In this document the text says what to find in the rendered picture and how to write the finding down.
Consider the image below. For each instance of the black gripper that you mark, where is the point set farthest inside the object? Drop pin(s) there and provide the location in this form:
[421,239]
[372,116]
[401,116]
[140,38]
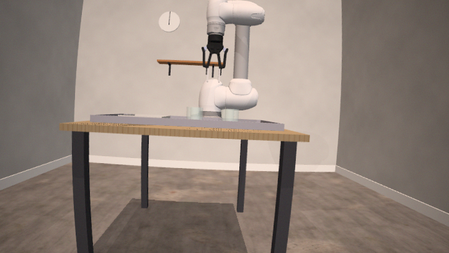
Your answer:
[215,46]

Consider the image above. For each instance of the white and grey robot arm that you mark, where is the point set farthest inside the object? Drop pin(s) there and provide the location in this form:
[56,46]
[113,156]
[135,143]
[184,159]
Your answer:
[239,94]

